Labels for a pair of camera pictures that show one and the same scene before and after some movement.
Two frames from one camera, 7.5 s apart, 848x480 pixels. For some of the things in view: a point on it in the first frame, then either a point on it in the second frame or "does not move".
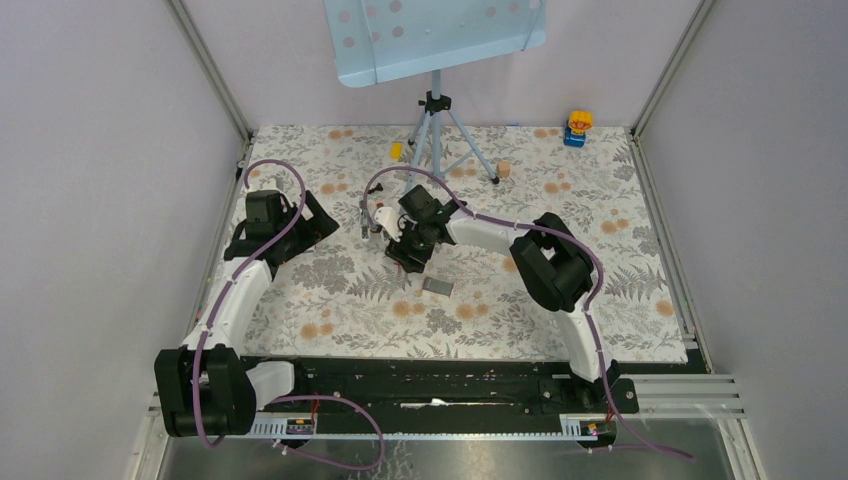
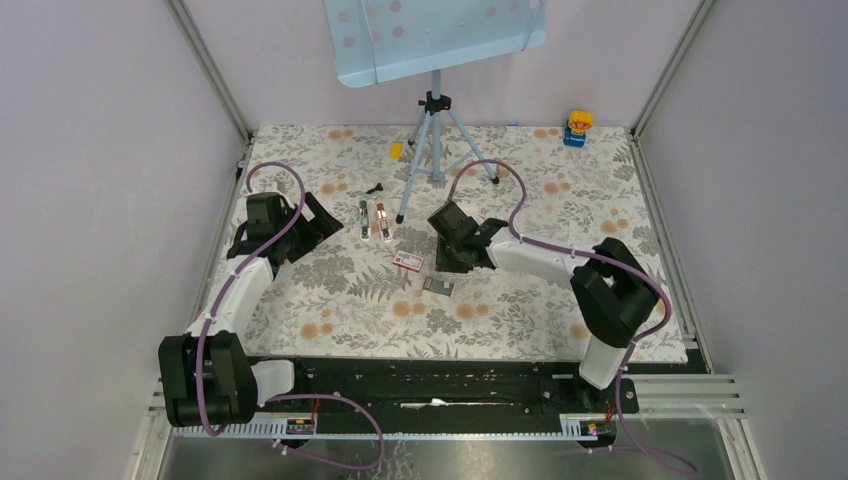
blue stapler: (364, 219) does not move
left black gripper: (315, 227) does not move
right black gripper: (400, 251) → (444, 264)
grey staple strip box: (437, 286) does not move
